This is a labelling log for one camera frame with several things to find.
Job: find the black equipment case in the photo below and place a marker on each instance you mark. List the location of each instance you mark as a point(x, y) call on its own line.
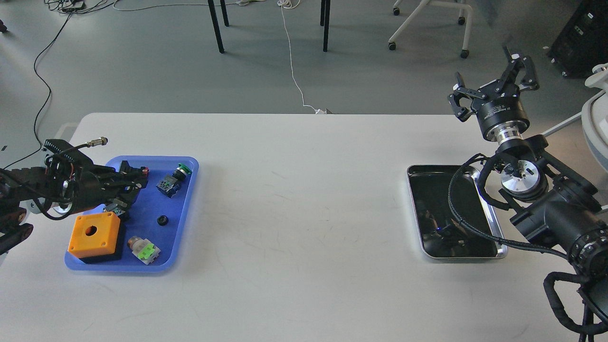
point(583, 42)

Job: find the black table leg right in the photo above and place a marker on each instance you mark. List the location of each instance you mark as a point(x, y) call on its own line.
point(325, 22)

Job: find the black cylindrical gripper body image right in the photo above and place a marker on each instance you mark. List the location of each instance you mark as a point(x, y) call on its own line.
point(498, 108)

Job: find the orange button enclosure box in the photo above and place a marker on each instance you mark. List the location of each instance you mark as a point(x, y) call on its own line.
point(97, 238)

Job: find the green push button switch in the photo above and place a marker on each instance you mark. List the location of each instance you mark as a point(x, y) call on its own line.
point(171, 184)

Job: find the blue plastic tray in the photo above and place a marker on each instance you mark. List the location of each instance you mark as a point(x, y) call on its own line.
point(149, 205)

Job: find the black table leg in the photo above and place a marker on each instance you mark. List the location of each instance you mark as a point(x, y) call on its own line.
point(215, 21)
point(325, 22)

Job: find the silver metal tray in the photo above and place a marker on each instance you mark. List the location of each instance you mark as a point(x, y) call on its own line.
point(441, 235)

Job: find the white rolling chair base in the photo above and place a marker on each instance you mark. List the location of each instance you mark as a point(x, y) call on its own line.
point(418, 25)

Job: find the clear green switch module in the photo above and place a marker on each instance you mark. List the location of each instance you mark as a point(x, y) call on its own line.
point(143, 249)

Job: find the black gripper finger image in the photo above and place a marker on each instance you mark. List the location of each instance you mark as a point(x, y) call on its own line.
point(460, 92)
point(128, 195)
point(115, 180)
point(520, 75)

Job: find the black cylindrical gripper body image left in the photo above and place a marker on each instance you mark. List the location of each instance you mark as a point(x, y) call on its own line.
point(94, 186)

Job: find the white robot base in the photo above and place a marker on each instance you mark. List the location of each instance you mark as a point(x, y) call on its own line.
point(594, 116)

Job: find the red mushroom emergency button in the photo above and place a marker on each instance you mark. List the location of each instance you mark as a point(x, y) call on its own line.
point(120, 208)

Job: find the black table leg left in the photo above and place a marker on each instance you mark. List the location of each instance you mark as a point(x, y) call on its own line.
point(215, 21)

